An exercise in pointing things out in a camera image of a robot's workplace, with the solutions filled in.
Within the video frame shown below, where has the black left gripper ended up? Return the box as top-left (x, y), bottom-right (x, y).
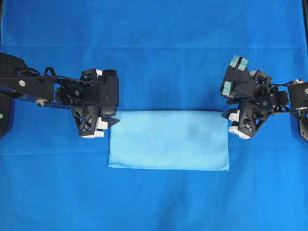
top-left (55, 69), bottom-right (120, 139)

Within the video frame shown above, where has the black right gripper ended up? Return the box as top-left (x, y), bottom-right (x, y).
top-left (222, 70), bottom-right (289, 139)

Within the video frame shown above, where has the light blue towel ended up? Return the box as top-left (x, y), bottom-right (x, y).
top-left (109, 110), bottom-right (229, 171)

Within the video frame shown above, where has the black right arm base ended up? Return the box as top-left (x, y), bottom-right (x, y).
top-left (298, 108), bottom-right (308, 141)

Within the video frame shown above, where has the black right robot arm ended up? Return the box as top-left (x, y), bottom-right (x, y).
top-left (220, 67), bottom-right (308, 140)

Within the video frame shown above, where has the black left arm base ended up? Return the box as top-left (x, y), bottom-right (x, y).
top-left (0, 94), bottom-right (15, 138)

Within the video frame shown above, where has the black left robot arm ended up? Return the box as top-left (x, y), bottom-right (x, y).
top-left (0, 53), bottom-right (120, 138)

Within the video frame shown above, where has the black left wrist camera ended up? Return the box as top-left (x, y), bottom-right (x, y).
top-left (101, 70), bottom-right (119, 116)

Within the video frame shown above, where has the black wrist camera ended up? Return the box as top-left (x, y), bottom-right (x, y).
top-left (101, 70), bottom-right (119, 116)
top-left (220, 55), bottom-right (256, 99)

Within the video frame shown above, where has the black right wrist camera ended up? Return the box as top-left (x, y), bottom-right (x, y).
top-left (220, 55), bottom-right (256, 99)

